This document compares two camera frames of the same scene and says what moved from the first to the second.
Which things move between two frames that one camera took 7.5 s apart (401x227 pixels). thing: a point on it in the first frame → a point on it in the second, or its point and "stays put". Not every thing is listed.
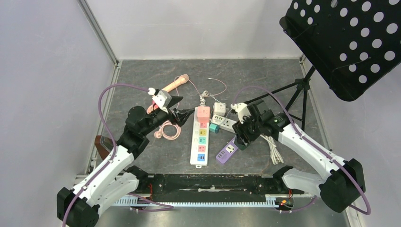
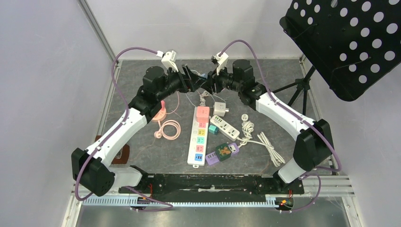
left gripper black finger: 183,114 → 193,80
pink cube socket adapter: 203,114 stays put
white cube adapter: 219,109 stays put
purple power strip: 227,151 → 212,158
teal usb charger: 214,128 stays put
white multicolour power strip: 199,144 stays put
